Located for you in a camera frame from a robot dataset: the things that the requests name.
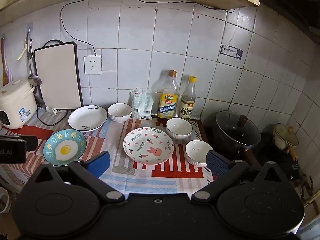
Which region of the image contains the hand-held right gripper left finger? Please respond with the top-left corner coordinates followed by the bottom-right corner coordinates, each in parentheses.
top-left (31, 151), bottom-right (126, 205)

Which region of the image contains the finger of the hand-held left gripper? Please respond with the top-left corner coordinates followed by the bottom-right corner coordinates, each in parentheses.
top-left (25, 135), bottom-right (38, 151)

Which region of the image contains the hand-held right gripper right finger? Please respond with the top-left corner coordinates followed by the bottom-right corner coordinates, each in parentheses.
top-left (191, 150), bottom-right (285, 205)

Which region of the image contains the white bowl dark rim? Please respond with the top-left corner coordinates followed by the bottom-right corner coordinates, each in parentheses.
top-left (166, 118), bottom-right (193, 141)
top-left (185, 140), bottom-right (214, 168)

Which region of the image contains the teal egg print plate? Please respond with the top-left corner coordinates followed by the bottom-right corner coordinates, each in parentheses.
top-left (43, 129), bottom-right (87, 167)

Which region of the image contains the plain white plate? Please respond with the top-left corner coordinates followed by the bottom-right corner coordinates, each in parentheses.
top-left (68, 105), bottom-right (108, 132)

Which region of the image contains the pink rabbit print plate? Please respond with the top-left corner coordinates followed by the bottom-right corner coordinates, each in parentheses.
top-left (123, 127), bottom-right (175, 165)

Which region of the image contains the white ribbed bowl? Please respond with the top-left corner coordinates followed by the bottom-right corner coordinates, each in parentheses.
top-left (107, 103), bottom-right (133, 123)

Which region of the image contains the black cooking pot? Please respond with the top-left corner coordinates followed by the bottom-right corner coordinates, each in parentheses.
top-left (203, 110), bottom-right (262, 170)

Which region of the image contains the glass pot lid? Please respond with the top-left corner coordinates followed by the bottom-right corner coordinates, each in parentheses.
top-left (215, 110), bottom-right (262, 147)

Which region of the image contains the white rice cooker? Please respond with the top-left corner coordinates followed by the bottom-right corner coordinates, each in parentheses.
top-left (0, 79), bottom-right (38, 130)

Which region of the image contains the white cup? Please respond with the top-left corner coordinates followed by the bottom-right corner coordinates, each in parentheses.
top-left (0, 187), bottom-right (10, 213)

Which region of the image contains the metal ladle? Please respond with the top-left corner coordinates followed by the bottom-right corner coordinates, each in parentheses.
top-left (27, 29), bottom-right (42, 87)

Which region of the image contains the vinegar bottle yellow cap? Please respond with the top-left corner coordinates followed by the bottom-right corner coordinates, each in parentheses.
top-left (179, 76), bottom-right (198, 121)

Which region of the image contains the white cutting board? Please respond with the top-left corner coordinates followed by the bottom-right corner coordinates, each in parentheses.
top-left (33, 40), bottom-right (84, 110)

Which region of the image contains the white plastic bag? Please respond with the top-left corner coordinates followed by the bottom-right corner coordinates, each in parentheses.
top-left (130, 87), bottom-right (154, 119)

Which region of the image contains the cream enamel pot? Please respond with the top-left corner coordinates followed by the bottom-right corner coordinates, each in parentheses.
top-left (272, 123), bottom-right (300, 161)

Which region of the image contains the wooden spatula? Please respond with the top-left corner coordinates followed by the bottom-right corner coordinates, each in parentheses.
top-left (1, 38), bottom-right (9, 86)

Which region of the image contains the cooking wine bottle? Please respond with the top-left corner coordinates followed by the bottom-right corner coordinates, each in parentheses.
top-left (157, 70), bottom-right (179, 119)

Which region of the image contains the white rice paddle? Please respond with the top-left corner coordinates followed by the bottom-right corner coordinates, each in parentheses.
top-left (17, 37), bottom-right (28, 61)

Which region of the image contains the dark range hood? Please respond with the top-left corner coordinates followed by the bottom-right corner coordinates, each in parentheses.
top-left (259, 0), bottom-right (320, 46)

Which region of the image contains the rice cooker power cord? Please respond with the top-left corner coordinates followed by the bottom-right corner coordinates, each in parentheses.
top-left (36, 94), bottom-right (71, 127)

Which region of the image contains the white wall socket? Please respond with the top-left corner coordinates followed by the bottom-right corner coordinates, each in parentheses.
top-left (84, 55), bottom-right (103, 75)

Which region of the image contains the wall sticker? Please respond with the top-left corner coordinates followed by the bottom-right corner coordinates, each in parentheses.
top-left (220, 45), bottom-right (244, 61)

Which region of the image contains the black wall cable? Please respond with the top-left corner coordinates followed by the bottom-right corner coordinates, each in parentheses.
top-left (60, 0), bottom-right (236, 57)

